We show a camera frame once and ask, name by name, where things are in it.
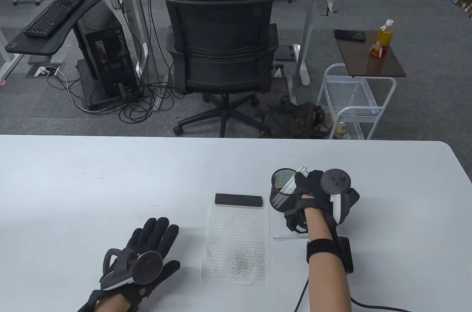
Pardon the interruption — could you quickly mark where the person's right hand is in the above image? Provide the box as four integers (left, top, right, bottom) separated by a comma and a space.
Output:
294, 170, 333, 213

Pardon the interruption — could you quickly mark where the person's left hand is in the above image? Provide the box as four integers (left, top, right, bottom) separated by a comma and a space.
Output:
122, 217, 181, 305

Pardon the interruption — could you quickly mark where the person's left forearm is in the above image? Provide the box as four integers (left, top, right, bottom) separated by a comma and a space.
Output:
94, 294, 129, 312

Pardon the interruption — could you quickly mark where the person's right forearm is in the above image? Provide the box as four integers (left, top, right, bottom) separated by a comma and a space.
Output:
304, 207, 351, 312

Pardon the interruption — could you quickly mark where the black mesh pencil holder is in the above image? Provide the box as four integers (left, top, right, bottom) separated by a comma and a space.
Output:
269, 168, 301, 214

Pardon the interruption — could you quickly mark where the black right hand controller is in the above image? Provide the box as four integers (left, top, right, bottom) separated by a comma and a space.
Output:
320, 168, 360, 226

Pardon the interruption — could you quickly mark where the black hand controller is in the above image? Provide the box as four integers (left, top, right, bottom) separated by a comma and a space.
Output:
320, 168, 360, 226
100, 247, 163, 290

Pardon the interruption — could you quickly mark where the black left hand controller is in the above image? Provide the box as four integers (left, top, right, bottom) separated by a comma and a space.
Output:
100, 247, 163, 290

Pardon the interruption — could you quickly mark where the small yellow bottle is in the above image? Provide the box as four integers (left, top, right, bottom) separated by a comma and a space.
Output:
335, 121, 351, 140

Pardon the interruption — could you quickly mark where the dark backpack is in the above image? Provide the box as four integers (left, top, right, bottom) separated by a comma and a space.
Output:
257, 95, 329, 139

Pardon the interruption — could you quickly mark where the black rectangular block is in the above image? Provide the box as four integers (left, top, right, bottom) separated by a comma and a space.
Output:
214, 193, 264, 210

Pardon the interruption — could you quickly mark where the black armband box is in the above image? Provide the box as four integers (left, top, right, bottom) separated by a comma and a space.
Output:
306, 236, 354, 274

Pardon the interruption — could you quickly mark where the lined white paper sheet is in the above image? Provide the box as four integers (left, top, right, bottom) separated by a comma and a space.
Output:
201, 192, 270, 287

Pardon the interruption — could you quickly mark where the brown side table top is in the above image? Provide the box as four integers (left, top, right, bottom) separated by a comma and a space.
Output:
334, 29, 407, 79

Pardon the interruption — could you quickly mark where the black box under desk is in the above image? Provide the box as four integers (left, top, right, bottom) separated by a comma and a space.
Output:
275, 45, 296, 62

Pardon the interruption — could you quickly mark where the black smartphone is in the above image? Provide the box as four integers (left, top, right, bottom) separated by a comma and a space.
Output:
333, 29, 367, 42

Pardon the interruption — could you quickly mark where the yellow drink bottle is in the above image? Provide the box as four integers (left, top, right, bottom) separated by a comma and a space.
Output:
369, 19, 395, 59

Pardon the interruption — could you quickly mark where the black office chair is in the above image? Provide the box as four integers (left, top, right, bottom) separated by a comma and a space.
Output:
165, 0, 280, 138

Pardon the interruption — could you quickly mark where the black computer tower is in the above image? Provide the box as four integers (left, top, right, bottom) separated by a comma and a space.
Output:
76, 5, 140, 108

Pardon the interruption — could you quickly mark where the floor socket box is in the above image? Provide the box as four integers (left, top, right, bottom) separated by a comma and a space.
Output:
24, 62, 67, 79

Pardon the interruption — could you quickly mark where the black keyboard tray table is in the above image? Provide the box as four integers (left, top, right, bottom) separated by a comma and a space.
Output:
5, 0, 106, 56

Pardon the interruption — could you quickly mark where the black keyboard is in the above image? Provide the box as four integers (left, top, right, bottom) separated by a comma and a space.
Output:
24, 0, 86, 39

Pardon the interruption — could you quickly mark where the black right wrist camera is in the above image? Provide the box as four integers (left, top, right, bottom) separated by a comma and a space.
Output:
284, 209, 308, 233

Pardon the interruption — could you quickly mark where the black left wrist strap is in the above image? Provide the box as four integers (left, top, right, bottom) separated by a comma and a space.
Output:
77, 290, 107, 312

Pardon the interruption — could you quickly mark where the white wire cart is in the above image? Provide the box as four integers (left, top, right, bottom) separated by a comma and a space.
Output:
316, 63, 398, 140

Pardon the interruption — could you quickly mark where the black braided cable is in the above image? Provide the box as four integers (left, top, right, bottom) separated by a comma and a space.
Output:
294, 277, 373, 312

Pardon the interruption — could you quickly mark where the black cable tangle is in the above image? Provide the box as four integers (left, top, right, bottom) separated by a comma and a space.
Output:
47, 65, 185, 123

